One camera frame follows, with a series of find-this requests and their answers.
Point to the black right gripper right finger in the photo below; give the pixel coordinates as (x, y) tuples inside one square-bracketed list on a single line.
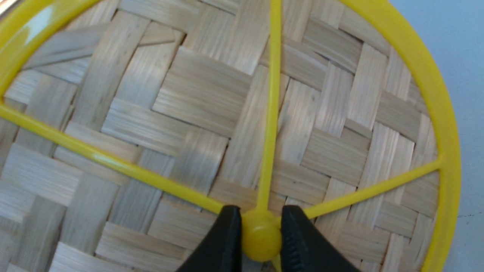
[(305, 249)]

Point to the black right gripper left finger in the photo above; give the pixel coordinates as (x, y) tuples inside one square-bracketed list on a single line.
[(221, 248)]

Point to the yellow-rimmed woven steamer lid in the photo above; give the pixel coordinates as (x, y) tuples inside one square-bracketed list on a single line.
[(126, 125)]

